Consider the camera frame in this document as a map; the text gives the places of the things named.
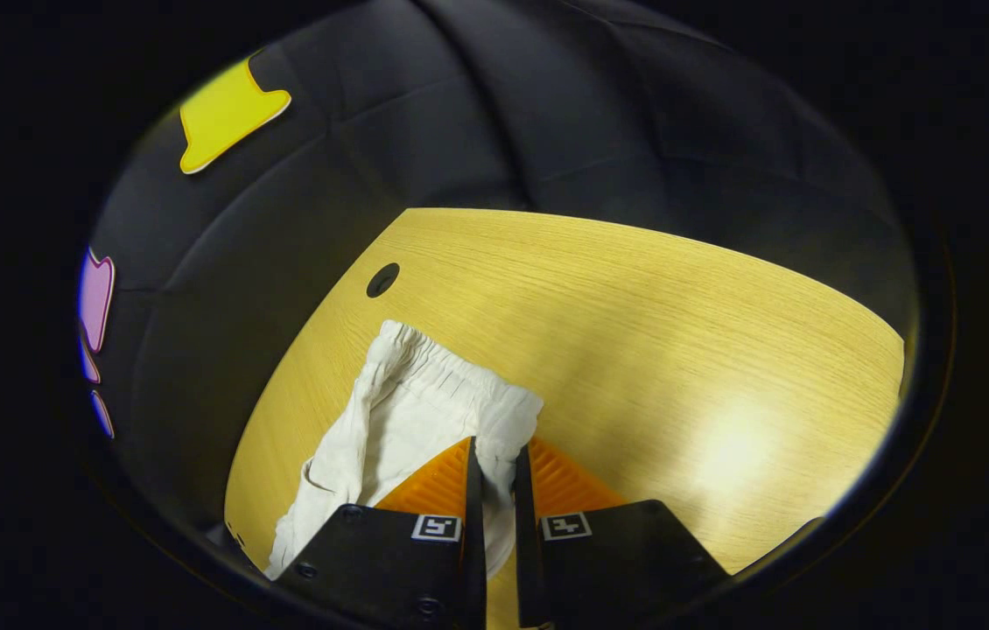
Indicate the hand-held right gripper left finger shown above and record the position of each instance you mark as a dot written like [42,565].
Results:
[381,569]

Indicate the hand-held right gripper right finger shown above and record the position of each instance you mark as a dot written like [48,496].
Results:
[617,560]

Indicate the white jeans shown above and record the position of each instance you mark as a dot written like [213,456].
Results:
[407,420]

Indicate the black backdrop cloth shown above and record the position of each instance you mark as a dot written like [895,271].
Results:
[424,131]

